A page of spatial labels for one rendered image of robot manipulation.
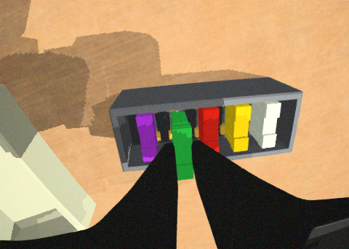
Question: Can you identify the purple fuse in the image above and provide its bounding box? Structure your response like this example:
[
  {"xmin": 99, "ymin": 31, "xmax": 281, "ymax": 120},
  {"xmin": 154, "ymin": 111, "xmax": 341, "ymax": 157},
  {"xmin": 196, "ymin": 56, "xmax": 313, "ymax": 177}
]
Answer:
[{"xmin": 136, "ymin": 113, "xmax": 158, "ymax": 162}]

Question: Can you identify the grey fuse block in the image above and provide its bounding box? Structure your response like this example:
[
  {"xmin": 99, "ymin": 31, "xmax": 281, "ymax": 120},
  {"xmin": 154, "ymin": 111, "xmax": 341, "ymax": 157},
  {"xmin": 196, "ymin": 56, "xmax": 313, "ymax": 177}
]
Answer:
[{"xmin": 108, "ymin": 77, "xmax": 303, "ymax": 171}]

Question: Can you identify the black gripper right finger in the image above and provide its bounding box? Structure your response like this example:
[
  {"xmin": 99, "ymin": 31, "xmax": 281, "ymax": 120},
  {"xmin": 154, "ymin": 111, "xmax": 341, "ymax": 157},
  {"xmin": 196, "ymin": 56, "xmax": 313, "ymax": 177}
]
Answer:
[{"xmin": 191, "ymin": 141, "xmax": 349, "ymax": 249}]

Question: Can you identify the red fuse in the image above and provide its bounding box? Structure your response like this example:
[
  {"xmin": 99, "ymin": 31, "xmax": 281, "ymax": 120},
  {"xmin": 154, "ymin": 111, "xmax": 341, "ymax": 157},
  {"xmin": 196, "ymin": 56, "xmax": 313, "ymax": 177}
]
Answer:
[{"xmin": 198, "ymin": 106, "xmax": 219, "ymax": 152}]

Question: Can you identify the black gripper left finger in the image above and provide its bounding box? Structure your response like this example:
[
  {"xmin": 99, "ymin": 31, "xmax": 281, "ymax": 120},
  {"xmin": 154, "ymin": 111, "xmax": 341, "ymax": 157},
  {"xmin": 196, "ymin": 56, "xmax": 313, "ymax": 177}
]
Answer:
[{"xmin": 0, "ymin": 143, "xmax": 177, "ymax": 249}]

